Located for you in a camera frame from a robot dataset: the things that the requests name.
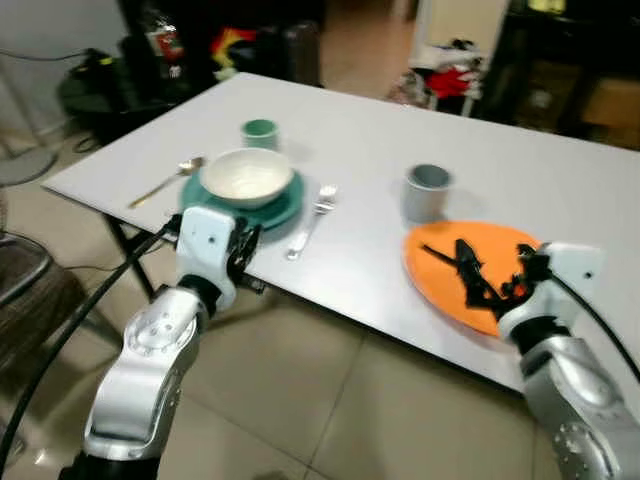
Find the orange plate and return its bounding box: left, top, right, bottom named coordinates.
left=402, top=219, right=547, bottom=339

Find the grey cup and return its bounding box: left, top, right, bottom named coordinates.
left=403, top=163, right=454, bottom=224

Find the teal plate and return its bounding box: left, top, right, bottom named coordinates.
left=179, top=164, right=306, bottom=233

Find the white bowl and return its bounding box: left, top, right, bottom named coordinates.
left=199, top=147, right=296, bottom=210

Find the metal fork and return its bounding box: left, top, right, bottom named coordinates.
left=285, top=184, right=340, bottom=262

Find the metal spoon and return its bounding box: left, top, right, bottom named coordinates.
left=127, top=156, right=207, bottom=210

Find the green cup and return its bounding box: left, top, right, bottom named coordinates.
left=240, top=118, right=281, bottom=152

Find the black table leg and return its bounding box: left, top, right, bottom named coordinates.
left=100, top=213, right=163, bottom=303

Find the red cloth item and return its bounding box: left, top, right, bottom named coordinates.
left=424, top=64, right=483, bottom=102

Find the brown cardboard box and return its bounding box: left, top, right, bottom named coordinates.
left=583, top=78, right=640, bottom=133

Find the red and yellow toy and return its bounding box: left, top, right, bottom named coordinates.
left=209, top=26, right=260, bottom=71

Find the black chair back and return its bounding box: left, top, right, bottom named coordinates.
left=255, top=18, right=323, bottom=89

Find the black bag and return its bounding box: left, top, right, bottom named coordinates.
left=57, top=38, right=206, bottom=141

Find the dark shelf unit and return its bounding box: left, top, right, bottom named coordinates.
left=498, top=0, right=640, bottom=151

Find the dark woven chair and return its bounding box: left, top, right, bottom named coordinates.
left=0, top=232, right=89, bottom=376

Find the white cabinet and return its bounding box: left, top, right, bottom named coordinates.
left=408, top=0, right=513, bottom=116

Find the grey round fan base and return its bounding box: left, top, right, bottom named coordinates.
left=0, top=146, right=60, bottom=188

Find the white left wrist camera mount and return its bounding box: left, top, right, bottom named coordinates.
left=177, top=206, right=242, bottom=312

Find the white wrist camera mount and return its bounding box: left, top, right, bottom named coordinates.
left=177, top=206, right=242, bottom=312
left=497, top=241, right=606, bottom=339

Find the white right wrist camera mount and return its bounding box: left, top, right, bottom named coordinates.
left=497, top=241, right=606, bottom=339

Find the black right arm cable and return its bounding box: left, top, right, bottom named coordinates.
left=545, top=270, right=640, bottom=383

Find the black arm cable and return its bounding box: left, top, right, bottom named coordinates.
left=0, top=222, right=183, bottom=473
left=545, top=270, right=640, bottom=383

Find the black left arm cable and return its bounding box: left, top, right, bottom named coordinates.
left=0, top=222, right=183, bottom=473

